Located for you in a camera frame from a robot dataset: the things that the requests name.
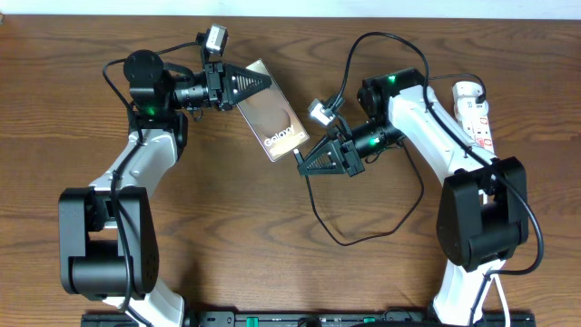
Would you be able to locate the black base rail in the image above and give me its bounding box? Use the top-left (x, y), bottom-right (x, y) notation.
top-left (80, 309), bottom-right (537, 327)

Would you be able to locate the black charger cable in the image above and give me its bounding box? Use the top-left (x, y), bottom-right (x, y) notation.
top-left (292, 74), bottom-right (487, 247)

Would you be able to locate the white charger plug adapter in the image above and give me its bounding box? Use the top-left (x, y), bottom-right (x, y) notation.
top-left (452, 81), bottom-right (486, 104)

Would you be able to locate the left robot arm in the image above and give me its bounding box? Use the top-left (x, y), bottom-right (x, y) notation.
top-left (58, 50), bottom-right (272, 326)

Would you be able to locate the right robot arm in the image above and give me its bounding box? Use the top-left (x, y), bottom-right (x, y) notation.
top-left (294, 68), bottom-right (528, 326)

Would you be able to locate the white power strip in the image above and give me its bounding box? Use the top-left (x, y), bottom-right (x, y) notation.
top-left (454, 96), bottom-right (495, 153)

